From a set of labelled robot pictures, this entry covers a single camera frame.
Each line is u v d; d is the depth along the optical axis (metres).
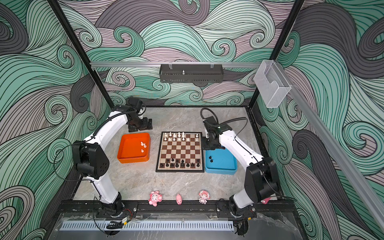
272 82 0.79
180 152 0.92
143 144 0.95
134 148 0.95
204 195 0.74
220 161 0.91
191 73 0.95
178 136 1.00
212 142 0.70
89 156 0.47
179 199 0.76
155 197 0.74
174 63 0.95
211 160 0.90
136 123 0.76
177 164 0.86
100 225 0.70
